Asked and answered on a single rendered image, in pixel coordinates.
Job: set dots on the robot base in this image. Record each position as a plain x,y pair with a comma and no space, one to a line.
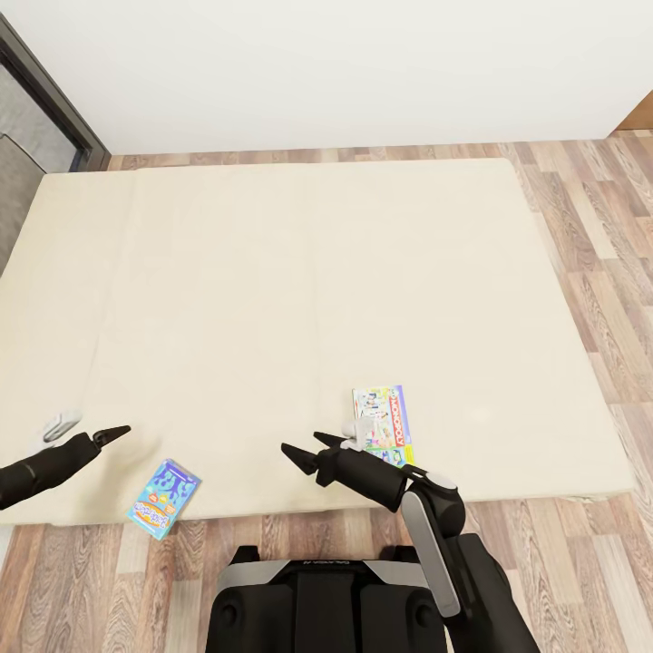
325,606

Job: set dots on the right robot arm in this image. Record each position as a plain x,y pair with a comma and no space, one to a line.
469,586

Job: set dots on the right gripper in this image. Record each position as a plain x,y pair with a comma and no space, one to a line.
354,469

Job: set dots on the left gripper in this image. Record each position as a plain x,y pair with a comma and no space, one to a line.
53,467

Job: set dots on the board game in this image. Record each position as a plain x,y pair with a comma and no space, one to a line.
164,498
391,439

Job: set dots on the bed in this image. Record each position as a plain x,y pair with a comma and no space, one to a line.
221,311

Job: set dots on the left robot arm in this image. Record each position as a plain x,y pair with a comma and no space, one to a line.
52,462

